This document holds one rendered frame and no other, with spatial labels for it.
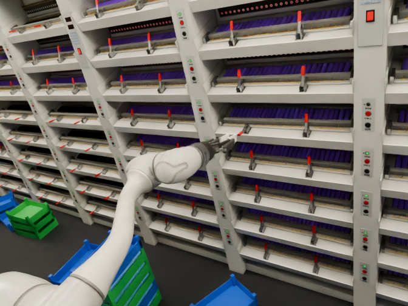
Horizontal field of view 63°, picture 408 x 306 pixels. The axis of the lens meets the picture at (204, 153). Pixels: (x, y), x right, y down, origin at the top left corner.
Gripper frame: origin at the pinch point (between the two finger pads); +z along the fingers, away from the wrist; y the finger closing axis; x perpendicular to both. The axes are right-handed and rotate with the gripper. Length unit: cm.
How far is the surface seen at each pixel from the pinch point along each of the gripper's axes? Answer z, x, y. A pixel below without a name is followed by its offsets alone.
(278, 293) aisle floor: 30, -94, 8
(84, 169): 25, -38, -136
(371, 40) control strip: 7, 34, 50
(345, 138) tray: 16.5, -0.9, 41.3
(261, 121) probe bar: 20.1, 3.2, 6.0
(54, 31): 4, 53, -106
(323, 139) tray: 15.0, -1.8, 33.9
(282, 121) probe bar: 20.0, 3.9, 15.5
